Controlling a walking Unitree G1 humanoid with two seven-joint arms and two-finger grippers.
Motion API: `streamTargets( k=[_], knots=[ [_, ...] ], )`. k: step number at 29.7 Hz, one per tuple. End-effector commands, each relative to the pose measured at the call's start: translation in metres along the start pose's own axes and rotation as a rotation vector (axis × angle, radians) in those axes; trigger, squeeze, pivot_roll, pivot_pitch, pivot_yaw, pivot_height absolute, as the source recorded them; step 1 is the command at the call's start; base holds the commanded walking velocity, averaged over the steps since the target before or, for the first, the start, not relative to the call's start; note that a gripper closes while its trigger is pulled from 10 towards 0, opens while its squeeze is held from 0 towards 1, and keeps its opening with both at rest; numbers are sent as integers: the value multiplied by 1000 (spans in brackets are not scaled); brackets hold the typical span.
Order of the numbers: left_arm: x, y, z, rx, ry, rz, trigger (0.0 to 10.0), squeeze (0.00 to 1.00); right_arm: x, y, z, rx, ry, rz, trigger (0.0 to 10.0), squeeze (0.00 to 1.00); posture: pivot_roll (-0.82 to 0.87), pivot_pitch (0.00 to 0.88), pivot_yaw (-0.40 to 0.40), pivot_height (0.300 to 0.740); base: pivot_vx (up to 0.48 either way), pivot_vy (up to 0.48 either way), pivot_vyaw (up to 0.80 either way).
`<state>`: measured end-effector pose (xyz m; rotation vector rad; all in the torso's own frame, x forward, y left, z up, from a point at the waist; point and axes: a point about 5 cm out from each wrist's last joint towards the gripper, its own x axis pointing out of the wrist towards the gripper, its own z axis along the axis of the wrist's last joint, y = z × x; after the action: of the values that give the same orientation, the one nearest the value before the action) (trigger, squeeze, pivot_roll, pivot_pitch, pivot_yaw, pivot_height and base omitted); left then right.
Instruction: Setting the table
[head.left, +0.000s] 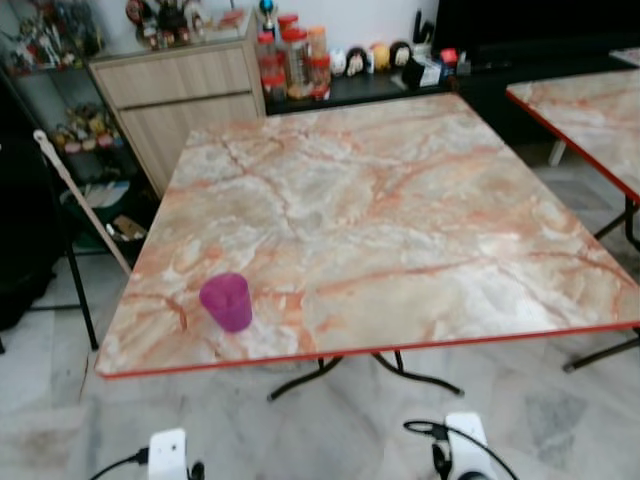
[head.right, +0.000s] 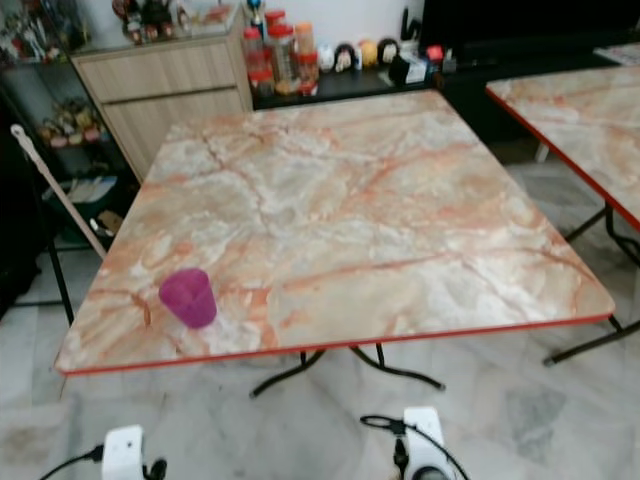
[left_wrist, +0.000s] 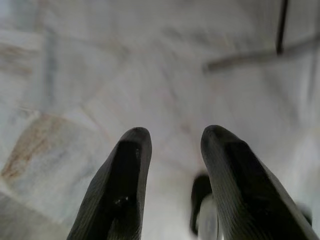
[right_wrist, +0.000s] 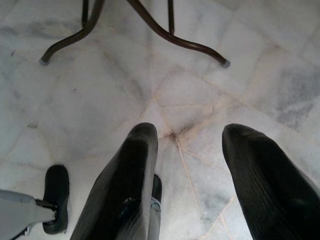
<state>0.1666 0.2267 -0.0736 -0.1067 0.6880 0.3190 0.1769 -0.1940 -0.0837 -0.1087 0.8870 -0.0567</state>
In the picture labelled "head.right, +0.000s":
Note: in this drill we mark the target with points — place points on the purple plastic cup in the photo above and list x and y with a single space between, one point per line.
188 297

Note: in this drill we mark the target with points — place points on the marble pattern folding table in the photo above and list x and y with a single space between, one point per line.
580 120
360 220

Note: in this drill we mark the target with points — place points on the pale wooden stick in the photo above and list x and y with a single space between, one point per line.
60 195

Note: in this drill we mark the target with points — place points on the light wooden cabinet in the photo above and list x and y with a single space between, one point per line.
170 100

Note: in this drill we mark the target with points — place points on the black low television stand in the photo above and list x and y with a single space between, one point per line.
370 82

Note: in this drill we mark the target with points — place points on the glass display shelf with figurines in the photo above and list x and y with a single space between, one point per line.
60 100

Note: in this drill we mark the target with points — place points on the yellow round figurine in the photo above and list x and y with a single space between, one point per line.
368 52

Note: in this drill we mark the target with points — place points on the orange lid clear jar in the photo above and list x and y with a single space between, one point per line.
305 55

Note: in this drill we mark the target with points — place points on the red lid clear jar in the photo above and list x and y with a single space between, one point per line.
281 58

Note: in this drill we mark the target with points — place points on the black television screen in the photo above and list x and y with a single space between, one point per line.
520 22

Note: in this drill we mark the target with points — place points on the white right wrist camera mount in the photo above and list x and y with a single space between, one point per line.
425 432

